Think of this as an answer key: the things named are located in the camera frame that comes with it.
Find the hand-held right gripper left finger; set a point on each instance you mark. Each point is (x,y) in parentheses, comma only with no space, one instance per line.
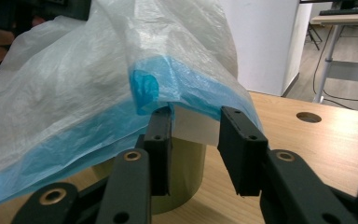
(160,155)

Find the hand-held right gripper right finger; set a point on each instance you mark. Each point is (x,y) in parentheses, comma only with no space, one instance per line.
(242,155)

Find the green plastic trash bin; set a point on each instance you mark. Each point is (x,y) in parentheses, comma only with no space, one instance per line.
(186,168)

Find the white plastic bag blue edge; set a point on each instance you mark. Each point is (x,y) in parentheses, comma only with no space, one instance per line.
(74,77)

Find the white-legged wooden desk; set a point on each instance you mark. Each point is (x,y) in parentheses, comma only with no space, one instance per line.
(334,53)

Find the black keyboard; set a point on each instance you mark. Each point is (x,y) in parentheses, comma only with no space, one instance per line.
(348,11)

